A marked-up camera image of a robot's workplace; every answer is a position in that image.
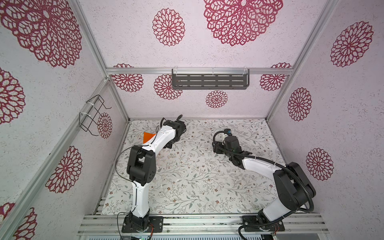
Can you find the aluminium front rail frame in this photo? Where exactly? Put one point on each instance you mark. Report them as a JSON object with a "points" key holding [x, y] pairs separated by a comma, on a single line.
{"points": [[210, 224]]}

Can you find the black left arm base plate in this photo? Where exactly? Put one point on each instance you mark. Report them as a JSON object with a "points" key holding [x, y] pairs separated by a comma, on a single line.
{"points": [[133, 224]]}

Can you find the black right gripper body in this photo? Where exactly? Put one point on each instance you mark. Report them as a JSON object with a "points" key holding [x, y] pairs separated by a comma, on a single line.
{"points": [[221, 149]]}

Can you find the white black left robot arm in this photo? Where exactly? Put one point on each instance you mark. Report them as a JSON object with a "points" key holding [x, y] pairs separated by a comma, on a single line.
{"points": [[142, 163]]}

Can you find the black wire wall basket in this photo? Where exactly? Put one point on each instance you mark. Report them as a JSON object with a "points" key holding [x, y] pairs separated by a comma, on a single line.
{"points": [[88, 118]]}

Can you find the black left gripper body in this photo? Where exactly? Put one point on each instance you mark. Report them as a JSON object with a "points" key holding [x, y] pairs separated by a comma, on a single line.
{"points": [[170, 144]]}

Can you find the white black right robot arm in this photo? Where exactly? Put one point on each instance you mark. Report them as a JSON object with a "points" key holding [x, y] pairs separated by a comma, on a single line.
{"points": [[295, 191]]}

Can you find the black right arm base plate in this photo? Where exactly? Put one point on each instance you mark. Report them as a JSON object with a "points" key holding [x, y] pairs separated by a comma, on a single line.
{"points": [[255, 223]]}

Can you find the orange square paper sheet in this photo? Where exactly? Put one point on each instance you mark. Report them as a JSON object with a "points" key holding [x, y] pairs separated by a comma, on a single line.
{"points": [[148, 137]]}

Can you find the grey slotted wall shelf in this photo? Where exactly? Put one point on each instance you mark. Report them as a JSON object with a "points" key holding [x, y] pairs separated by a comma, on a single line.
{"points": [[213, 81]]}

